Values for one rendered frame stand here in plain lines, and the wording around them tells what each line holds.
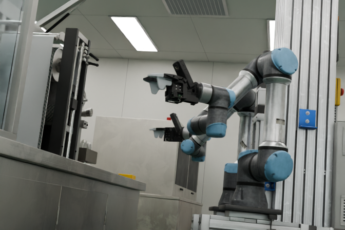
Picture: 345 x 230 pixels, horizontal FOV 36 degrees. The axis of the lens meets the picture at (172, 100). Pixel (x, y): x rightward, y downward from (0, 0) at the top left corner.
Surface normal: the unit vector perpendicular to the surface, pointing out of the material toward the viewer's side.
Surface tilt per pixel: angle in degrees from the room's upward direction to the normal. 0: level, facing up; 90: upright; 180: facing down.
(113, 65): 90
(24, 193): 90
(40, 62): 90
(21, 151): 90
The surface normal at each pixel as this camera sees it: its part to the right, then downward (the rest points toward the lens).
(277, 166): 0.44, -0.01
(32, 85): -0.19, -0.22
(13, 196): 0.98, 0.05
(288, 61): 0.47, -0.27
